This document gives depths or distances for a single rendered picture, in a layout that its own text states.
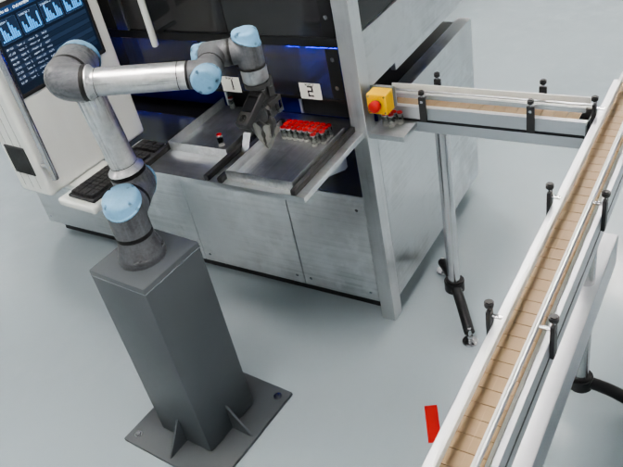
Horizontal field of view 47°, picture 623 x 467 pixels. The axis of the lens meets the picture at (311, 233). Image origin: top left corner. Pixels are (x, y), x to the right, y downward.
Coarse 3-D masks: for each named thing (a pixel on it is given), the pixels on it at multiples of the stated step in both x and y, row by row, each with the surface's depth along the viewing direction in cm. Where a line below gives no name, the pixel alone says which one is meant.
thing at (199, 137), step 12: (216, 108) 274; (228, 108) 275; (240, 108) 273; (204, 120) 269; (216, 120) 269; (228, 120) 267; (180, 132) 259; (192, 132) 265; (204, 132) 263; (216, 132) 261; (228, 132) 260; (240, 132) 258; (180, 144) 252; (192, 144) 257; (204, 144) 255; (216, 144) 254; (228, 144) 252; (216, 156) 246
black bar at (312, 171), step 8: (352, 128) 241; (344, 136) 237; (336, 144) 235; (328, 152) 231; (336, 152) 234; (320, 160) 228; (312, 168) 225; (320, 168) 227; (304, 176) 222; (312, 176) 224; (296, 184) 219; (304, 184) 220; (296, 192) 217
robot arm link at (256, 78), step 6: (264, 66) 202; (246, 72) 197; (252, 72) 196; (258, 72) 197; (264, 72) 198; (246, 78) 198; (252, 78) 197; (258, 78) 198; (264, 78) 199; (246, 84) 201; (252, 84) 199; (258, 84) 199
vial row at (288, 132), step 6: (282, 126) 245; (288, 126) 245; (294, 126) 244; (282, 132) 245; (288, 132) 244; (294, 132) 243; (300, 132) 242; (306, 132) 240; (312, 132) 239; (318, 132) 238; (324, 132) 237; (282, 138) 248; (288, 138) 246; (294, 138) 244; (300, 138) 243; (306, 138) 242; (318, 138) 239; (324, 138) 238; (324, 144) 239
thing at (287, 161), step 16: (256, 144) 242; (288, 144) 244; (304, 144) 242; (320, 144) 240; (240, 160) 236; (256, 160) 239; (272, 160) 237; (288, 160) 235; (304, 160) 233; (240, 176) 228; (256, 176) 225; (272, 176) 229; (288, 176) 227
